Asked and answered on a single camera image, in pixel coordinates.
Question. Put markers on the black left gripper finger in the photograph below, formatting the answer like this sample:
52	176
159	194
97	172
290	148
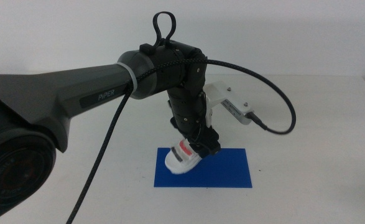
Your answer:
214	140
197	146

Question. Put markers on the white shoe black red stripes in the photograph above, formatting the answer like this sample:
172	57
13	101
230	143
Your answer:
182	161

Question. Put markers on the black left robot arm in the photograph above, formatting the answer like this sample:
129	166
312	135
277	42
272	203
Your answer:
61	90

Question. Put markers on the blue rectangular mat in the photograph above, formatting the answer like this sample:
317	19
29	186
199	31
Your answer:
225	172

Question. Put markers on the white zip tie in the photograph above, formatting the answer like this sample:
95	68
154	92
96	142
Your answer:
132	76

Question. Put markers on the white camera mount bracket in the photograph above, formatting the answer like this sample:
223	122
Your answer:
216	91

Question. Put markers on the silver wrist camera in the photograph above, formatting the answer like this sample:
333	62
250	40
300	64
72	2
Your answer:
238	112

